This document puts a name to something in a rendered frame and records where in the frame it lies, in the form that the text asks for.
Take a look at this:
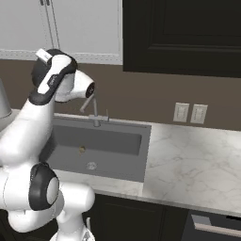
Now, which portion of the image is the grey kitchen sink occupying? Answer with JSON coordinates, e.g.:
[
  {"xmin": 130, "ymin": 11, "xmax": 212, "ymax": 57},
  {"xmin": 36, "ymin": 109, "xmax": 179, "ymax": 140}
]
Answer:
[{"xmin": 40, "ymin": 114, "xmax": 153, "ymax": 184}]

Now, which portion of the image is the grey metal tap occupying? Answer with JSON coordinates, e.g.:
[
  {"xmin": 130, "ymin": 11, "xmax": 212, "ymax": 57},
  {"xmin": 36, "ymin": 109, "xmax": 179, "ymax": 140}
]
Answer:
[{"xmin": 79, "ymin": 93, "xmax": 111, "ymax": 128}]

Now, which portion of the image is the dark base cupboard door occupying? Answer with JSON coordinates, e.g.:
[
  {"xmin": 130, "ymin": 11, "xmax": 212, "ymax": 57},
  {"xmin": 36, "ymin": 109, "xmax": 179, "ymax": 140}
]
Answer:
[{"xmin": 84, "ymin": 193, "xmax": 190, "ymax": 241}]

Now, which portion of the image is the grey metal vessel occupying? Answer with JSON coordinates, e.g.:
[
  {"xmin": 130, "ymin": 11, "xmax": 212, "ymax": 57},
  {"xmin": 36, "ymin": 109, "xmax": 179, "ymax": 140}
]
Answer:
[{"xmin": 0, "ymin": 78, "xmax": 13, "ymax": 121}]

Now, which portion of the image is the dark dishwasher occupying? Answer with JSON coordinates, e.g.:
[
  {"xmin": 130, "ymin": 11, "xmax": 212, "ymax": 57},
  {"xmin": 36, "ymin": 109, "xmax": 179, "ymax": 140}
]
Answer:
[{"xmin": 181, "ymin": 209, "xmax": 241, "ymax": 241}]

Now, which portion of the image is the white wall socket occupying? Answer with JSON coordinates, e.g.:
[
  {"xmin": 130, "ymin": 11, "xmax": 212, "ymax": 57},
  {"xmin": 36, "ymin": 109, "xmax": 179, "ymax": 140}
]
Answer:
[
  {"xmin": 172, "ymin": 102, "xmax": 191, "ymax": 123},
  {"xmin": 189, "ymin": 104, "xmax": 209, "ymax": 125}
]

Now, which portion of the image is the white wall cupboard door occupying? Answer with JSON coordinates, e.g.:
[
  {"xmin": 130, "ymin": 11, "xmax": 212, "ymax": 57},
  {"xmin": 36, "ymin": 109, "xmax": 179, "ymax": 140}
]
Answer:
[
  {"xmin": 0, "ymin": 0, "xmax": 54, "ymax": 61},
  {"xmin": 50, "ymin": 0, "xmax": 123, "ymax": 66}
]

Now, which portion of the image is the black wall cupboard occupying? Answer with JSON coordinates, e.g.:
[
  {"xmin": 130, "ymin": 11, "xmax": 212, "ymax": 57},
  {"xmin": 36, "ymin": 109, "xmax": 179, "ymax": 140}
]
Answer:
[{"xmin": 122, "ymin": 0, "xmax": 241, "ymax": 79}]

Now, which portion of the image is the grey dishwasher handle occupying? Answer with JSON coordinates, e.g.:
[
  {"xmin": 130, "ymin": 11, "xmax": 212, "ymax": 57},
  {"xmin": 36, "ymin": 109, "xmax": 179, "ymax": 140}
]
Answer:
[{"xmin": 191, "ymin": 214, "xmax": 241, "ymax": 238}]

